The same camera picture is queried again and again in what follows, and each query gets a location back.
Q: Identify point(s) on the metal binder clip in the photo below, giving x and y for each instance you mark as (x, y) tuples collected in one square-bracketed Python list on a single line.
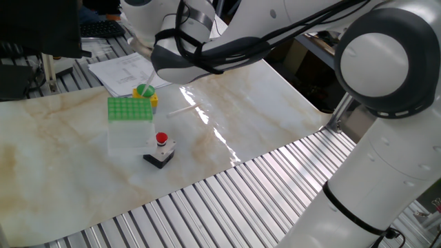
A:
[(437, 203)]

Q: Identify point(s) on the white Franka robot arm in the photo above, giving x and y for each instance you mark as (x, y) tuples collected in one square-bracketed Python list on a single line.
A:
[(379, 155)]

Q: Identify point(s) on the short aluminium post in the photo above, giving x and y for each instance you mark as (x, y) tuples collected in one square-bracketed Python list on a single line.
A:
[(50, 74)]

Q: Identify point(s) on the clear pipette box green rack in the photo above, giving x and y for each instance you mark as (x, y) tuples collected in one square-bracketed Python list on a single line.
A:
[(131, 110)]

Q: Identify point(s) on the stack of printed paper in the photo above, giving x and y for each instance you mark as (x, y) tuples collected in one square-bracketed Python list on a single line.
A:
[(117, 72)]

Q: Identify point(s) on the black device case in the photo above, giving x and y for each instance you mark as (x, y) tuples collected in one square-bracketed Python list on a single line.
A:
[(13, 82)]

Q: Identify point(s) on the black monitor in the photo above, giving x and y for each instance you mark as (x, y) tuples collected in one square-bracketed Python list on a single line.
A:
[(34, 27)]

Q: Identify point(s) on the whitish large pipette tip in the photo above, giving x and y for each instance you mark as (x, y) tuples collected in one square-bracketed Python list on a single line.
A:
[(148, 82)]

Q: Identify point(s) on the aluminium frame post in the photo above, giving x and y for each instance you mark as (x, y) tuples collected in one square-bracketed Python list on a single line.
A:
[(339, 113)]

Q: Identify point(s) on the metal shelf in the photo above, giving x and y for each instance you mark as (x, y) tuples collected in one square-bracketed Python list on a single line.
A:
[(317, 50)]

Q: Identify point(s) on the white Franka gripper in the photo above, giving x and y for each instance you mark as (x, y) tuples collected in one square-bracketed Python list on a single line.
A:
[(141, 46)]

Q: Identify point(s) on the green button yellow box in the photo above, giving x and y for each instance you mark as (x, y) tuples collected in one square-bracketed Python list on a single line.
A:
[(151, 91)]

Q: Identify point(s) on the black keyboard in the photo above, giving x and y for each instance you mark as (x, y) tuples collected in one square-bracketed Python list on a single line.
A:
[(103, 29)]

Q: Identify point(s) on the red push button switch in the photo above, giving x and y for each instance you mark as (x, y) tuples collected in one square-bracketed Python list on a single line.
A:
[(162, 137)]

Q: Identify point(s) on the clear large pipette tip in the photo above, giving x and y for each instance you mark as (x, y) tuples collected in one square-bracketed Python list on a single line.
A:
[(184, 110)]

